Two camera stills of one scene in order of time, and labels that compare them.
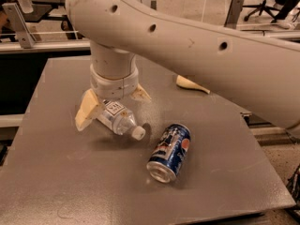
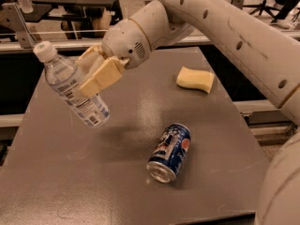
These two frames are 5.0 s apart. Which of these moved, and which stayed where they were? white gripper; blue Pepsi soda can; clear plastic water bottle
Moved: clear plastic water bottle; white gripper
Stayed: blue Pepsi soda can
